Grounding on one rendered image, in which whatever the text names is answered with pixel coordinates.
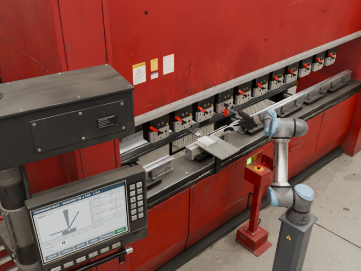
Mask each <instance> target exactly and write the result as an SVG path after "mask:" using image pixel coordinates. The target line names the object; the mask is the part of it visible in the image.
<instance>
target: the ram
mask: <svg viewBox="0 0 361 271"><path fill-rule="evenodd" d="M107 1H108V9H109V21H110V35H111V48H112V61H113V68H114V69H115V70H116V71H117V72H118V73H119V74H120V75H121V76H123V77H124V78H125V79H126V80H127V81H128V82H129V83H130V84H131V85H132V86H134V88H135V90H133V101H134V117H137V116H140V115H142V114H144V113H147V112H150V111H153V110H155V109H158V108H161V107H163V106H165V105H168V104H171V103H173V102H176V101H178V100H181V99H183V98H186V97H189V96H192V95H194V94H197V93H199V92H202V91H204V90H207V89H210V88H213V87H215V86H218V85H220V84H223V83H225V82H228V81H231V80H233V79H236V78H238V77H241V76H243V75H247V74H249V73H252V72H254V71H257V70H259V69H262V68H264V67H267V66H270V65H272V64H275V63H277V62H280V61H283V60H285V59H288V58H291V57H293V56H296V55H298V54H301V53H303V52H306V51H309V50H311V49H314V48H317V47H319V46H322V45H324V44H327V43H329V42H332V41H335V40H337V39H340V38H342V37H345V36H348V35H350V34H353V33H356V32H358V31H361V0H107ZM360 36H361V34H358V35H356V36H353V37H351V38H348V39H345V40H343V41H340V42H338V43H335V44H333V45H330V46H328V47H325V48H323V49H320V50H318V51H315V52H313V53H310V54H307V55H305V56H302V57H300V58H297V59H295V60H292V61H289V62H287V63H284V64H282V65H280V66H277V67H274V68H271V69H269V70H266V71H264V72H262V73H259V74H256V75H254V76H251V77H249V78H246V79H244V80H241V81H238V82H236V83H233V84H231V85H228V86H226V87H223V88H221V89H218V90H216V91H213V92H211V93H208V94H205V95H203V96H200V97H198V98H195V99H193V100H190V101H188V102H185V103H183V104H180V105H178V106H174V107H173V108H170V109H167V110H165V111H162V112H159V113H157V114H155V115H152V116H150V117H147V118H144V119H142V120H139V121H137V122H135V126H138V125H140V124H143V123H145V122H148V121H150V120H152V119H155V118H157V117H160V116H162V115H165V114H167V113H170V112H173V111H175V110H178V109H180V108H183V107H185V106H187V105H190V104H192V103H195V102H197V101H200V100H202V99H205V98H208V97H210V96H213V95H215V94H218V93H220V92H222V91H225V90H227V89H230V88H232V87H235V86H237V85H240V84H242V83H245V82H248V81H250V80H253V79H255V78H257V77H260V76H262V75H265V74H267V73H270V72H272V71H275V70H277V69H280V68H283V67H285V66H288V65H290V64H292V63H295V62H297V61H300V60H302V59H305V58H307V57H310V56H312V55H315V54H317V53H320V52H323V51H325V50H327V49H330V48H332V47H335V46H337V45H340V44H342V43H345V42H347V41H350V40H352V39H355V38H358V37H360ZM170 54H174V72H172V73H168V74H165V75H163V56H167V55H170ZM157 58H158V70H155V71H152V72H151V63H150V61H151V60H153V59H157ZM143 62H145V65H146V81H145V82H142V83H139V84H136V85H134V83H133V65H137V64H139V63H143ZM155 72H158V77H157V78H154V79H151V74H152V73H155Z"/></svg>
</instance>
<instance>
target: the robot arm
mask: <svg viewBox="0 0 361 271"><path fill-rule="evenodd" d="M238 115H239V116H241V117H242V118H241V119H238V120H236V121H234V122H233V123H231V124H230V125H229V127H232V128H233V129H234V130H235V131H237V130H238V128H239V127H240V126H241V128H242V131H243V132H245V130H246V129H247V131H249V130H250V129H252V128H254V127H257V125H258V124H260V123H263V127H264V128H263V130H264V134H265V135H266V136H269V137H271V140H272V141H273V182H272V183H271V187H268V199H269V203H270V205H271V206H277V207H290V208H289V209H288V211H287V213H286V218H287V220H288V221H289V222H290V223H292V224H294V225H296V226H306V225H308V224H309V223H310V222H311V218H312V217H311V211H310V210H311V206H312V201H313V198H314V197H313V196H314V192H313V190H312V189H311V188H310V187H309V186H306V185H304V184H297V185H296V186H295V187H294V188H290V184H289V183H288V182H287V173H288V142H289V141H290V140H291V137H300V136H303V135H304V134H306V133H307V131H308V125H307V123H306V122H305V121H304V120H302V119H298V118H277V115H276V112H275V110H274V109H271V110H267V111H264V112H261V113H258V114H255V115H253V116H252V117H251V116H249V115H248V114H246V113H245V112H243V111H242V110H239V112H238Z"/></svg>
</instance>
